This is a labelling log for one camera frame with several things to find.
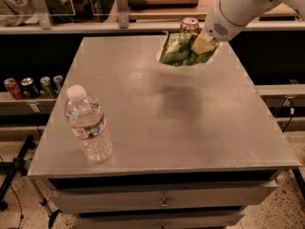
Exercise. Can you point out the black tripod stand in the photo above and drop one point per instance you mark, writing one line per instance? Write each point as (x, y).
(9, 169)

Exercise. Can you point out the grey cloth behind glass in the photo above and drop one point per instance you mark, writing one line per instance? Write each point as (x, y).
(16, 12)

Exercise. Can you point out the grey drawer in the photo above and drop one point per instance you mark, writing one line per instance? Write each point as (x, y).
(177, 220)
(178, 196)

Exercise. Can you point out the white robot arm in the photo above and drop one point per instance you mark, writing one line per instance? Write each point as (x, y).
(254, 8)

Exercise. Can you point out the red soda can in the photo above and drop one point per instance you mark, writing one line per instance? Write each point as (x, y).
(13, 88)

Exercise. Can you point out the blue soda can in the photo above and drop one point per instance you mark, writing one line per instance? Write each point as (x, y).
(30, 87)

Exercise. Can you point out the clear plastic water bottle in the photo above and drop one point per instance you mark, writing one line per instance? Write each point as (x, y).
(88, 123)

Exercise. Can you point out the green jalapeno chip bag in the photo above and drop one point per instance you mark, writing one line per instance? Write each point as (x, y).
(176, 50)

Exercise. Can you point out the upper grey drawer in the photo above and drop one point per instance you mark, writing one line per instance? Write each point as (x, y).
(178, 196)

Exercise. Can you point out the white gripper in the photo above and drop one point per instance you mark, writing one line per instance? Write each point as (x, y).
(216, 23)

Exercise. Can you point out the gold soda can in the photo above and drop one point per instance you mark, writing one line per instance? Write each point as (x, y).
(189, 25)

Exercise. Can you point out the lower grey drawer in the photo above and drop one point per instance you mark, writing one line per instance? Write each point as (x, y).
(177, 220)

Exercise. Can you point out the silver soda can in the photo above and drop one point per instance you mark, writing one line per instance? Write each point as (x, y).
(58, 81)

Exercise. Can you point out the green soda can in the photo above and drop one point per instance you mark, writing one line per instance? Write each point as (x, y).
(47, 87)

